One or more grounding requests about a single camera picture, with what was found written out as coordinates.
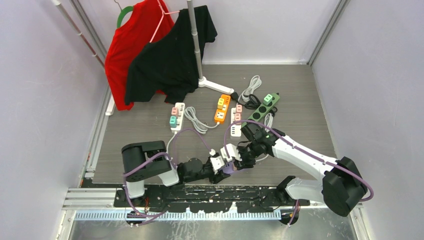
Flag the purple power strip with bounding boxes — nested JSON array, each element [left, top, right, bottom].
[[222, 162, 246, 175]]

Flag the teal plug adapter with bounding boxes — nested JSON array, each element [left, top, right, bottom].
[[169, 115, 178, 128]]

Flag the pink plug adapter strip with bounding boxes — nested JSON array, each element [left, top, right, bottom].
[[171, 107, 180, 117]]

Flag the white power strip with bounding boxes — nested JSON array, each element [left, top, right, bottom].
[[230, 103, 243, 139], [170, 102, 186, 134]]

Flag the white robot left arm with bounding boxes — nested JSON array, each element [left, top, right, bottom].
[[121, 140, 230, 207]]

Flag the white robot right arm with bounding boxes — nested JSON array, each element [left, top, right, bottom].
[[234, 123, 371, 217]]

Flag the light green plug adapter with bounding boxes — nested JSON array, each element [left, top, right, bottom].
[[263, 94, 273, 105]]

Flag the dark green power strip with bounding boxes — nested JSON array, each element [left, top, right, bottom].
[[243, 93, 280, 127]]

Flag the orange power strip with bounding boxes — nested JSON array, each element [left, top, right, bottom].
[[214, 94, 231, 124]]

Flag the white clothes rack stand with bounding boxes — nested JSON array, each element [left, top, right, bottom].
[[186, 0, 235, 95]]

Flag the black t-shirt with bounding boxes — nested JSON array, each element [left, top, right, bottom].
[[124, 8, 199, 105]]

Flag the red t-shirt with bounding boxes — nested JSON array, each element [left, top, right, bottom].
[[104, 0, 174, 111]]

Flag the pink clothes hanger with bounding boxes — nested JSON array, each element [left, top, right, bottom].
[[149, 0, 180, 43]]

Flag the green clothes hanger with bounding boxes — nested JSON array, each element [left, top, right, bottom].
[[113, 0, 134, 29]]

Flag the white coiled power cable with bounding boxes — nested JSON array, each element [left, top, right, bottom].
[[165, 131, 180, 160]]

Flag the grey coiled cable rear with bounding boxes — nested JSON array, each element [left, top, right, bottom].
[[239, 75, 263, 103]]

